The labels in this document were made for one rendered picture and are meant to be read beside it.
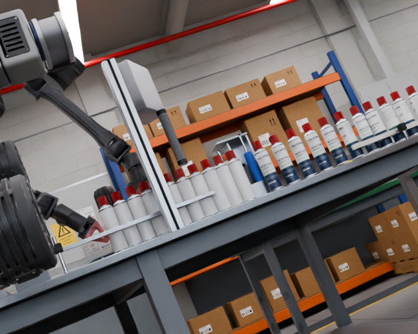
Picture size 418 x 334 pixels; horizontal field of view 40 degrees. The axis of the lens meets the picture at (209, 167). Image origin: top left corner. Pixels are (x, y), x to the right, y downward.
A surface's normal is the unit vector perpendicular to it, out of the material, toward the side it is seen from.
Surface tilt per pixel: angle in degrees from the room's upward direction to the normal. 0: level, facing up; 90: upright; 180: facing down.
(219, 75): 90
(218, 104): 90
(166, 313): 90
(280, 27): 90
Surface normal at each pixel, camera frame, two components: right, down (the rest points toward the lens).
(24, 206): 0.09, -0.40
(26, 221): 0.19, -0.16
